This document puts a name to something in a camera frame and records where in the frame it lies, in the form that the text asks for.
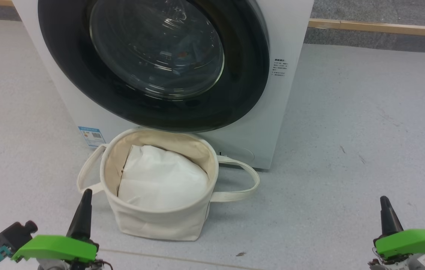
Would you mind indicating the white text sticker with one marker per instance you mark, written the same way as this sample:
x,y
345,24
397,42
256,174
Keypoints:
x,y
280,67

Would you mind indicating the white washing machine body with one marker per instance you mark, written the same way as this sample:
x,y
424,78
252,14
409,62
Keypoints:
x,y
287,37

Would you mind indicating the black round washing machine door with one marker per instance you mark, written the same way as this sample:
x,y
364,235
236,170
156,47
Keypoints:
x,y
235,93

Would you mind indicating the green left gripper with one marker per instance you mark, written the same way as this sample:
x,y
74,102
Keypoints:
x,y
58,248

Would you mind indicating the white cloth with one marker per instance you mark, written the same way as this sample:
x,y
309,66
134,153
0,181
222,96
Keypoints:
x,y
159,180

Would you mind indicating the blue energy label sticker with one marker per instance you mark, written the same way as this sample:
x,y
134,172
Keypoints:
x,y
92,137

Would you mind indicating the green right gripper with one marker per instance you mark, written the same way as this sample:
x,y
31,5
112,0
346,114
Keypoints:
x,y
411,243

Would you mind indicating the cream canvas laundry basket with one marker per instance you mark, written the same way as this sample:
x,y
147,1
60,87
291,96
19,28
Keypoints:
x,y
159,225

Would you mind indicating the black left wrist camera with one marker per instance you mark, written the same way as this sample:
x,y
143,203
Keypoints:
x,y
13,236

